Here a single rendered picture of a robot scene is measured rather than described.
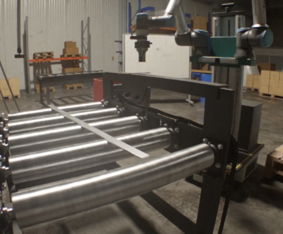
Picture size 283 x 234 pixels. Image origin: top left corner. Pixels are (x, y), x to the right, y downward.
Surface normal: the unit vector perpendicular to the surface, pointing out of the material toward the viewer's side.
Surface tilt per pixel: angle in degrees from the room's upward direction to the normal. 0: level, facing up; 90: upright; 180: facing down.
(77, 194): 48
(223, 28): 90
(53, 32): 90
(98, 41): 90
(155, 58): 90
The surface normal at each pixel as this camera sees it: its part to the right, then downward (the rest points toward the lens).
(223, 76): -0.73, 0.18
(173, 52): 0.14, 0.25
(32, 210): 0.47, -0.32
